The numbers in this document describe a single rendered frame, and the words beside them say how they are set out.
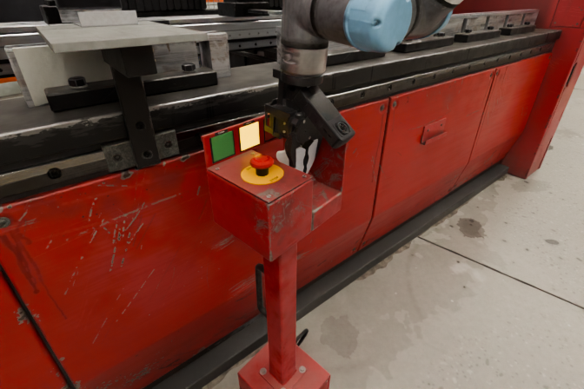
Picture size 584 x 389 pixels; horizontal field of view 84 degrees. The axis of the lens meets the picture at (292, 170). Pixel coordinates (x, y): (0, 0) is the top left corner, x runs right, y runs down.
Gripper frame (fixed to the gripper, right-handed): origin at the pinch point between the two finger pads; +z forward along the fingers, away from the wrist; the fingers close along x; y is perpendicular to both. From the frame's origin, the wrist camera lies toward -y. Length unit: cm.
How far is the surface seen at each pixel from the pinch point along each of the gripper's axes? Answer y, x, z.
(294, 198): -6.2, 9.5, -3.4
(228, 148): 9.3, 10.3, -6.3
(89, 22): 28.0, 21.9, -25.3
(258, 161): 0.8, 10.8, -7.7
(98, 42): 10.2, 27.1, -25.8
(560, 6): -9, -192, -26
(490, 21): 8, -135, -20
